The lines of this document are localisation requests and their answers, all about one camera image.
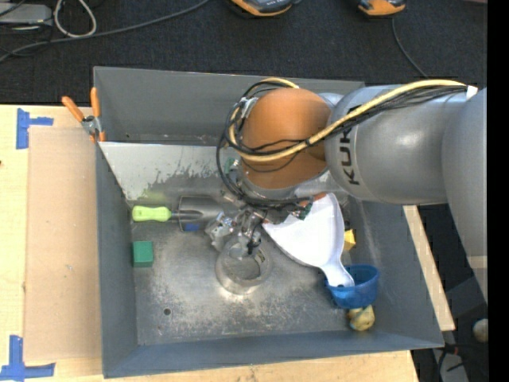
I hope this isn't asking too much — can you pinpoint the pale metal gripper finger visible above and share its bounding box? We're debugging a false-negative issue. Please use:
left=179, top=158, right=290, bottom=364
left=204, top=215, right=236, bottom=252
left=236, top=225, right=263, bottom=259

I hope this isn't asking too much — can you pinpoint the green cube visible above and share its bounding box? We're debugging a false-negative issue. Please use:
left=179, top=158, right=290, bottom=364
left=131, top=240, right=155, bottom=269

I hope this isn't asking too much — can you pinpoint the grey metal bin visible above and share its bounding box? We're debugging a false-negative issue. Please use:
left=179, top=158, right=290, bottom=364
left=91, top=65, right=445, bottom=380

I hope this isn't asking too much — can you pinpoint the blue plastic cup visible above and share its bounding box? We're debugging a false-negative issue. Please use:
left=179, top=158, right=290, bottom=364
left=323, top=263, right=380, bottom=310

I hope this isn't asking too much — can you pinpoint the yellow-green toy pear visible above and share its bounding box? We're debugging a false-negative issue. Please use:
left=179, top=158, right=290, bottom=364
left=347, top=304, right=376, bottom=332

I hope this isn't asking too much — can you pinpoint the pale brown flat board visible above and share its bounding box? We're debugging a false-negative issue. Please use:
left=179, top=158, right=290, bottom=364
left=22, top=125, right=105, bottom=366

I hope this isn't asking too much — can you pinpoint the green-handled metal scoop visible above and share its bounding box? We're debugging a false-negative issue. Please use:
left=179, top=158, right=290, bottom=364
left=131, top=194, right=224, bottom=233

